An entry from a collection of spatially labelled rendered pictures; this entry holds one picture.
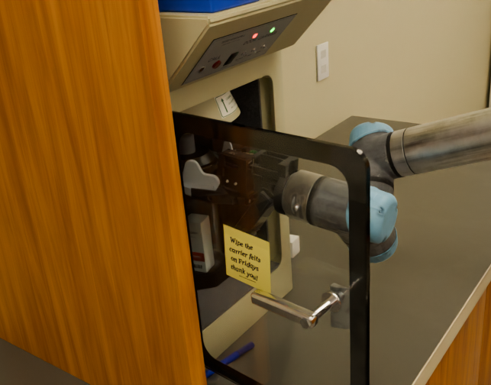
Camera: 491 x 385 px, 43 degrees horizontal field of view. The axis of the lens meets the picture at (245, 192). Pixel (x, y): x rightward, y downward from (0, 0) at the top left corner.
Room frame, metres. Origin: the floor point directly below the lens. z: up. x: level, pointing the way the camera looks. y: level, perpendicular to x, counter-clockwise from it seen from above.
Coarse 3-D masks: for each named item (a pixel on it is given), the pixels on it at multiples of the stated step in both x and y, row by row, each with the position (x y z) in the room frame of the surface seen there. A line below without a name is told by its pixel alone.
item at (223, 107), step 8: (216, 96) 0.95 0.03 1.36; (224, 96) 0.96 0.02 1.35; (232, 96) 0.99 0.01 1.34; (200, 104) 0.93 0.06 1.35; (208, 104) 0.93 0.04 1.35; (216, 104) 0.94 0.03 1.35; (224, 104) 0.95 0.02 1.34; (232, 104) 0.97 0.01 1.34; (184, 112) 0.92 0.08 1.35; (192, 112) 0.92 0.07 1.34; (200, 112) 0.92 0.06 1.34; (208, 112) 0.93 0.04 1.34; (216, 112) 0.93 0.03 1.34; (224, 112) 0.94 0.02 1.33; (232, 112) 0.96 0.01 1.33; (240, 112) 0.99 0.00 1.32; (224, 120) 0.93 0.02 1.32; (232, 120) 0.95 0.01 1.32
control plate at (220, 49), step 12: (264, 24) 0.85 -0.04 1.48; (276, 24) 0.88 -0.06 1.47; (288, 24) 0.92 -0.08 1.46; (228, 36) 0.78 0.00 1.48; (240, 36) 0.81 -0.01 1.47; (252, 36) 0.85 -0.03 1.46; (264, 36) 0.88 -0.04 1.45; (276, 36) 0.92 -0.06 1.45; (216, 48) 0.79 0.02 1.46; (228, 48) 0.82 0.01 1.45; (240, 48) 0.85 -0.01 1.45; (252, 48) 0.88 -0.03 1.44; (204, 60) 0.79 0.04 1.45; (216, 60) 0.82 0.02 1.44; (240, 60) 0.89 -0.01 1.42; (192, 72) 0.79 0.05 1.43; (204, 72) 0.82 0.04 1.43; (216, 72) 0.85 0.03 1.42
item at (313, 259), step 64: (192, 128) 0.74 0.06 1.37; (256, 128) 0.68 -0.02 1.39; (192, 192) 0.75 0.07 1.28; (256, 192) 0.68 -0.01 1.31; (320, 192) 0.61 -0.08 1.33; (192, 256) 0.76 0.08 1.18; (320, 256) 0.61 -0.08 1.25; (256, 320) 0.69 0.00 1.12; (320, 320) 0.62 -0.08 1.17; (256, 384) 0.69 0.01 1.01; (320, 384) 0.62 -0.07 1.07
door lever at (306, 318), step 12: (252, 300) 0.62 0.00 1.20; (264, 300) 0.61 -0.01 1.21; (276, 300) 0.60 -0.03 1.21; (324, 300) 0.61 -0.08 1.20; (336, 300) 0.60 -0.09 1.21; (276, 312) 0.60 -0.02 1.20; (288, 312) 0.58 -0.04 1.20; (300, 312) 0.58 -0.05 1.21; (312, 312) 0.57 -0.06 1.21; (324, 312) 0.58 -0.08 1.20; (300, 324) 0.57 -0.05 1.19; (312, 324) 0.56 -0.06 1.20
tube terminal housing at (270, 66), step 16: (256, 64) 0.98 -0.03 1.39; (272, 64) 1.02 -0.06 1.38; (208, 80) 0.89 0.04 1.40; (224, 80) 0.92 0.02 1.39; (240, 80) 0.95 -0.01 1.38; (272, 80) 1.02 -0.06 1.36; (176, 96) 0.83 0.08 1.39; (192, 96) 0.86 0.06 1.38; (208, 96) 0.89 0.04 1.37; (272, 96) 1.06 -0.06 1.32; (272, 112) 1.06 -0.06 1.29; (272, 128) 1.06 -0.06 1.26
